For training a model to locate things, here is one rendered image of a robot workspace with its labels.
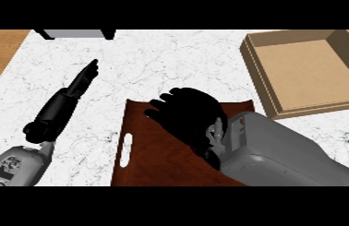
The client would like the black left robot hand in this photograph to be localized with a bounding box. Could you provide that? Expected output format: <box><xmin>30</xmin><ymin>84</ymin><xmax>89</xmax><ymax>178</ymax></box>
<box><xmin>22</xmin><ymin>58</ymin><xmax>99</xmax><ymax>145</ymax></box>

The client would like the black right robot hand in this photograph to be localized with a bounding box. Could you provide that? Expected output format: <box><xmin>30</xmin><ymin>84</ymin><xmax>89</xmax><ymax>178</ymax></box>
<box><xmin>143</xmin><ymin>87</ymin><xmax>229</xmax><ymax>172</ymax></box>

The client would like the brown wooden tray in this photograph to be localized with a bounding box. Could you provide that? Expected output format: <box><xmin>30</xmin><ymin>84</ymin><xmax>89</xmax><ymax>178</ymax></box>
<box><xmin>111</xmin><ymin>98</ymin><xmax>257</xmax><ymax>187</ymax></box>

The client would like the cardboard box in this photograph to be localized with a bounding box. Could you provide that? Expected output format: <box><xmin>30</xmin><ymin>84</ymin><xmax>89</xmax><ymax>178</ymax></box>
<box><xmin>238</xmin><ymin>29</ymin><xmax>349</xmax><ymax>120</ymax></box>

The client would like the grey and black appliance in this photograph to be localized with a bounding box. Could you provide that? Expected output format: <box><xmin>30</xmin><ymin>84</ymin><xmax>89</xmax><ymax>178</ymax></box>
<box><xmin>33</xmin><ymin>29</ymin><xmax>117</xmax><ymax>41</ymax></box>

